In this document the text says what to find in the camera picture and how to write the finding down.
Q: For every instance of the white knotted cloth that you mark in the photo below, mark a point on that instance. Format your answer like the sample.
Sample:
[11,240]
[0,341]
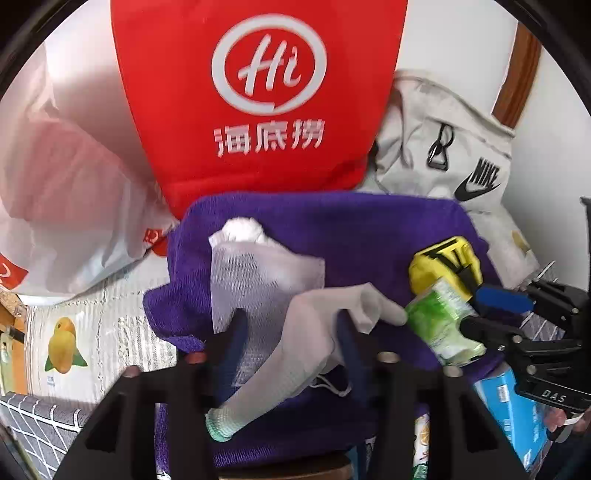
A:
[241,229]

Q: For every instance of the person's right hand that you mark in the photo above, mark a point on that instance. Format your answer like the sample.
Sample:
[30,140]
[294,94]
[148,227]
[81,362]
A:
[555,418]

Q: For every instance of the fruit print wet wipe packet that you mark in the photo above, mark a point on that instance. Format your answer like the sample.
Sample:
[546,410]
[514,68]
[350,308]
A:
[421,447]

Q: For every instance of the white Miniso plastic bag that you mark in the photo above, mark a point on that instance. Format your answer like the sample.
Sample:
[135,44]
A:
[72,213]

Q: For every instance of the red Haidilao paper bag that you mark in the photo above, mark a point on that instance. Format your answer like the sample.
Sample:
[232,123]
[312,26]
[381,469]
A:
[261,96]

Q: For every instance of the blue tissue pack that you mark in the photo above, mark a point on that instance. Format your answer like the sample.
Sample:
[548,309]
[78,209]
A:
[521,419]

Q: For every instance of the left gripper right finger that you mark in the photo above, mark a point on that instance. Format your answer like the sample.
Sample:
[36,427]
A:
[359,353]

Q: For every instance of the green tissue packet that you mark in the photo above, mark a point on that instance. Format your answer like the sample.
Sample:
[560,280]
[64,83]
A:
[435,316]

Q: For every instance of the beige Nike waist bag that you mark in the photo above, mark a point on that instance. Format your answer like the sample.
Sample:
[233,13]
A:
[433,143]

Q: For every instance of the wooden headboard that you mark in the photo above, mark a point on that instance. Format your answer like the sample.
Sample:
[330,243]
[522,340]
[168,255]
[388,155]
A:
[521,73]

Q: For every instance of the purple fleece blanket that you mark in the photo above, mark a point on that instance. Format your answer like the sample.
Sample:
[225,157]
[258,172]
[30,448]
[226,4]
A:
[362,238]

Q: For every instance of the brown cardboard box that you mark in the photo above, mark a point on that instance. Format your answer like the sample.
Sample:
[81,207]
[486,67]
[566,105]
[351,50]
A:
[13,328]

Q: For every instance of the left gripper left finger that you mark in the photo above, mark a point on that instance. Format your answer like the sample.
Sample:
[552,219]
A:
[224,352]

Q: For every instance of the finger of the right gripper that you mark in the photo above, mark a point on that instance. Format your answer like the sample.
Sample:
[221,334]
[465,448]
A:
[493,335]
[512,301]

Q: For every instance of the yellow black pouch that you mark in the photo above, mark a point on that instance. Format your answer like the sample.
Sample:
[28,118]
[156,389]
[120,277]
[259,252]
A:
[453,260]

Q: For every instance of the newspaper print pillow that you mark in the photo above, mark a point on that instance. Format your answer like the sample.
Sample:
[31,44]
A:
[112,333]

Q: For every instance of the white knit glove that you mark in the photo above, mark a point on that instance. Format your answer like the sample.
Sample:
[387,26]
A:
[308,348]

